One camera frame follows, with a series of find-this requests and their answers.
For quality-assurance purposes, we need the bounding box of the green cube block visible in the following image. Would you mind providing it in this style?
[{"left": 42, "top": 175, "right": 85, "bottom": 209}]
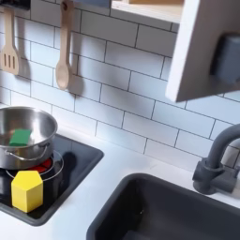
[{"left": 8, "top": 128, "right": 33, "bottom": 147}]

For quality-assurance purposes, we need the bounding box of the black toy stove top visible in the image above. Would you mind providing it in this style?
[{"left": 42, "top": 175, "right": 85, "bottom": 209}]
[{"left": 0, "top": 133, "right": 105, "bottom": 227}]

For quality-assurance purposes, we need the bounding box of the wooden spoon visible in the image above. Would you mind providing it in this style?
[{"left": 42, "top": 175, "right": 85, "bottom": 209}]
[{"left": 54, "top": 0, "right": 75, "bottom": 91}]

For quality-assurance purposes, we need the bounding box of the dark grey sink basin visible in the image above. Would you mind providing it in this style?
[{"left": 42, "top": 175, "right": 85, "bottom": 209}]
[{"left": 85, "top": 172, "right": 240, "bottom": 240}]

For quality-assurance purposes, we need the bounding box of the dark grey tap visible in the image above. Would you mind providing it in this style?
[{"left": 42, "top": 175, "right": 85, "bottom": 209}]
[{"left": 191, "top": 124, "right": 240, "bottom": 195}]

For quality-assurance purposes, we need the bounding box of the yellow house-shaped block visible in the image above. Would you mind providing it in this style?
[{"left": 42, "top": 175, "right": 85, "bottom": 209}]
[{"left": 10, "top": 170, "right": 44, "bottom": 214}]

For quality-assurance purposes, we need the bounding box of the grey extractor hood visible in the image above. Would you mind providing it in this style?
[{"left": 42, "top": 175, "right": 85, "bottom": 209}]
[{"left": 0, "top": 0, "right": 113, "bottom": 11}]

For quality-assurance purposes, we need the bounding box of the slotted wooden spatula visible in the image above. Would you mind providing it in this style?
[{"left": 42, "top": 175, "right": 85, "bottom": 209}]
[{"left": 0, "top": 6, "right": 21, "bottom": 76}]

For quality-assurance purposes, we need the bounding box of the steel pot with handles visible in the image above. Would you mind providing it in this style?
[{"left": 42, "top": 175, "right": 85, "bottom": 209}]
[{"left": 0, "top": 106, "right": 59, "bottom": 171}]

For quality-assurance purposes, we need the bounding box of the wooden wall cupboard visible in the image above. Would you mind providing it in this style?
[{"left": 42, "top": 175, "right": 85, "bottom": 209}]
[{"left": 111, "top": 0, "right": 186, "bottom": 32}]

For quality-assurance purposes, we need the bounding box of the grey door handle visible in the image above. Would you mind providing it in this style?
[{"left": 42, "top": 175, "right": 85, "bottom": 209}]
[{"left": 210, "top": 33, "right": 240, "bottom": 85}]

